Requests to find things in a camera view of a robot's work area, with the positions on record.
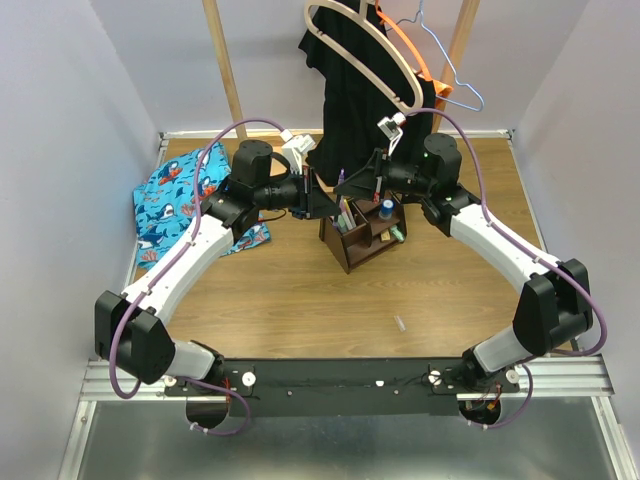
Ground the brown wooden desk organizer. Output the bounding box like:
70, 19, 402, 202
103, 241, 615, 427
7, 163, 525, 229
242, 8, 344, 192
319, 196, 407, 274

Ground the black hanging garment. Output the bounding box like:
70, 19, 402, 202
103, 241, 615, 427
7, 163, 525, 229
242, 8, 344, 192
298, 12, 411, 186

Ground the small clear tube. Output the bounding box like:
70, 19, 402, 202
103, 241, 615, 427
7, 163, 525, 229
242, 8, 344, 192
394, 315, 406, 332

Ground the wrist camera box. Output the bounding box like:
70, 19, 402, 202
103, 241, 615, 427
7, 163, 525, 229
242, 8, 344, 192
377, 112, 406, 156
280, 129, 316, 174

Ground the wooden clothes rack frame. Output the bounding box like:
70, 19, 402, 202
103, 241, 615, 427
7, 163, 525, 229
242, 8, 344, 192
201, 0, 481, 198

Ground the blue wire hanger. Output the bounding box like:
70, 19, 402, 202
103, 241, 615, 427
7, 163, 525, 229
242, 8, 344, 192
374, 1, 485, 112

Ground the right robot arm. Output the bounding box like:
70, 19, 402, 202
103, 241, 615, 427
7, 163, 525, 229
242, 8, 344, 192
335, 133, 593, 392

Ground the blue shark print cloth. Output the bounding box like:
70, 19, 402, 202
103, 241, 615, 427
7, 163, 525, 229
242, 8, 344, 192
132, 141, 272, 271

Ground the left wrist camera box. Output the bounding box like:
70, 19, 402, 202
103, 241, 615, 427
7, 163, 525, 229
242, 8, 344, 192
280, 129, 316, 174

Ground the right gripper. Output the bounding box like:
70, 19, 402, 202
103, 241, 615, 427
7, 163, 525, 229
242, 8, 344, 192
333, 148, 433, 203

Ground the beige wooden hanger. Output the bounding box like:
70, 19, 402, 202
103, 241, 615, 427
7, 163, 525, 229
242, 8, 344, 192
303, 1, 424, 115

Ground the yellow white marker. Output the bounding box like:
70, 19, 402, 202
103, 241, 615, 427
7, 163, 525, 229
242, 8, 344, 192
344, 200, 357, 230

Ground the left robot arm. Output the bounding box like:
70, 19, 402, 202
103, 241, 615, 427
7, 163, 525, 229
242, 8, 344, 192
94, 132, 339, 397

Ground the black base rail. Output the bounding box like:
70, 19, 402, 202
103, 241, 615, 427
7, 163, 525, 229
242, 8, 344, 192
166, 357, 520, 418

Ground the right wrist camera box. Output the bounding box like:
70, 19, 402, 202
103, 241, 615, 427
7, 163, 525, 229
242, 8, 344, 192
377, 112, 406, 156

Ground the blue small bottle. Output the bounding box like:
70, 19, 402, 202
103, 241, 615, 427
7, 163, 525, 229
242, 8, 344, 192
379, 199, 395, 221

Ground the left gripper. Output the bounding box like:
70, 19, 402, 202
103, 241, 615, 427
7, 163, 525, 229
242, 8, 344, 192
255, 166, 343, 220

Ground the orange plastic hanger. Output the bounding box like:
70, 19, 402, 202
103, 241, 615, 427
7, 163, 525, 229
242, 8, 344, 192
374, 0, 453, 100

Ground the mint green highlighter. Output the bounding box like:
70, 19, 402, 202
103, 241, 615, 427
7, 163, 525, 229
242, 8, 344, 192
337, 213, 352, 233

